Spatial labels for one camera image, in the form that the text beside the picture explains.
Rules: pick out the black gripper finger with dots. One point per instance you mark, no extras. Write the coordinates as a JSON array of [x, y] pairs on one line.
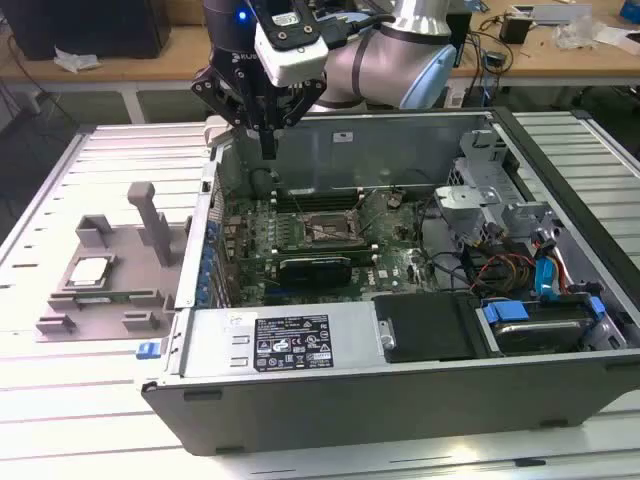
[[305, 102], [215, 95]]

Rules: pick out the thin steel locking lever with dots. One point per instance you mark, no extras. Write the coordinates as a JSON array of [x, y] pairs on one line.
[[332, 232], [305, 212]]

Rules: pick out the silver CPU chip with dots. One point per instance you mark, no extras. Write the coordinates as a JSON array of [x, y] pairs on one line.
[[89, 274]]

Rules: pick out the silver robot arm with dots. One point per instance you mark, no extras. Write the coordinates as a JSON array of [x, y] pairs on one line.
[[380, 70]]

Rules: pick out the CPU socket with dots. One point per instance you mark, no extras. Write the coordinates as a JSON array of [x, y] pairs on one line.
[[325, 225]]

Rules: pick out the beige case latch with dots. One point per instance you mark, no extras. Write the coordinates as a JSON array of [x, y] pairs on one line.
[[217, 135]]

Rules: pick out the wooden desk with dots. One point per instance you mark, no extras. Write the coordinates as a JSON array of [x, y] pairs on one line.
[[175, 60]]

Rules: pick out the RAM slot white latches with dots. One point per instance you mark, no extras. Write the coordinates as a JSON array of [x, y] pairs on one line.
[[315, 191], [320, 245], [362, 257], [315, 202]]

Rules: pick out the RAM slot black latches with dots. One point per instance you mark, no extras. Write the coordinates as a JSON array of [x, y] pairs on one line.
[[315, 208], [320, 240], [320, 251], [315, 196]]

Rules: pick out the round coin battery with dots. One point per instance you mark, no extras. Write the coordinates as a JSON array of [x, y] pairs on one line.
[[393, 200]]

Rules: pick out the black computer tower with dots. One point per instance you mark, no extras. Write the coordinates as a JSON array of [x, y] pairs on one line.
[[90, 25]]

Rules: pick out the crumpled white plastic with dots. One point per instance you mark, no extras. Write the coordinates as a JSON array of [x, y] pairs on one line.
[[75, 60]]

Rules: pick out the white socket box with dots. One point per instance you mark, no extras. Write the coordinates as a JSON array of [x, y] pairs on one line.
[[455, 97]]

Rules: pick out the green motherboard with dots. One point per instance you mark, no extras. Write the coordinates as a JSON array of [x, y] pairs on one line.
[[390, 250]]

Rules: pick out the black monitor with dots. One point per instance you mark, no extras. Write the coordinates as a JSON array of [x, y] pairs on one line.
[[462, 35]]

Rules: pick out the black graphics card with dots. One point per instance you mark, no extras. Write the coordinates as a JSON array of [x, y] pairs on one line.
[[315, 275]]

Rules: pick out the silver drive cage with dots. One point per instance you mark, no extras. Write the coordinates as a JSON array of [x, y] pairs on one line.
[[465, 197]]

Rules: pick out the small black device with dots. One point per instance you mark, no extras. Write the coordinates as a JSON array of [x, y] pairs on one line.
[[496, 59]]

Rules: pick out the grey parts rack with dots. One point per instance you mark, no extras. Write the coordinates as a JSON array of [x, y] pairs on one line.
[[125, 280]]

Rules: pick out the black cube adapter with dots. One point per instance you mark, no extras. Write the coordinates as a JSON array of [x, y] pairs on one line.
[[515, 27]]

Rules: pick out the green RAM stick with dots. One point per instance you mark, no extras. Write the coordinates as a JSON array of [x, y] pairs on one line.
[[100, 299]]

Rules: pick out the silver power supply unit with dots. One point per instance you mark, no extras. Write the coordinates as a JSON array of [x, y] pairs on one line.
[[210, 345]]

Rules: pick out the black plastic drive cover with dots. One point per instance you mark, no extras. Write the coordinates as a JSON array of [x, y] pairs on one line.
[[430, 325]]

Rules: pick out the blue case latch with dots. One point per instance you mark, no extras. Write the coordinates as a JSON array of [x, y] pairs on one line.
[[147, 350]]

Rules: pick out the grey flat box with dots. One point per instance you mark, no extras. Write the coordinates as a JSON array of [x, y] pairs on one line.
[[560, 14]]

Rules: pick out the clear plastic bags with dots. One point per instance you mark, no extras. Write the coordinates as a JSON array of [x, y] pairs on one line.
[[575, 32]]

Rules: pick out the blue disk carrier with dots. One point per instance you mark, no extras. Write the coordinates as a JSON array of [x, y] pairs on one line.
[[505, 312]]

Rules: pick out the grey open PC case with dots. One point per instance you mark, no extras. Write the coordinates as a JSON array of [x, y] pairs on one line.
[[350, 410]]

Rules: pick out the pink white paper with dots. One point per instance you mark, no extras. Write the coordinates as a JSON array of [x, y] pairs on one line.
[[620, 40]]

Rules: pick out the silver hard disk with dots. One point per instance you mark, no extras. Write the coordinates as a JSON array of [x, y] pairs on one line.
[[540, 337]]

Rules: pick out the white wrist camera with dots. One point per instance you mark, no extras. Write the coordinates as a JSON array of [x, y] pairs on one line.
[[300, 62]]

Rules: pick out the blue slot bracket clip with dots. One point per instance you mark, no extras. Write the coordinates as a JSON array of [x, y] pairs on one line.
[[207, 257], [204, 279], [214, 231], [201, 296]]

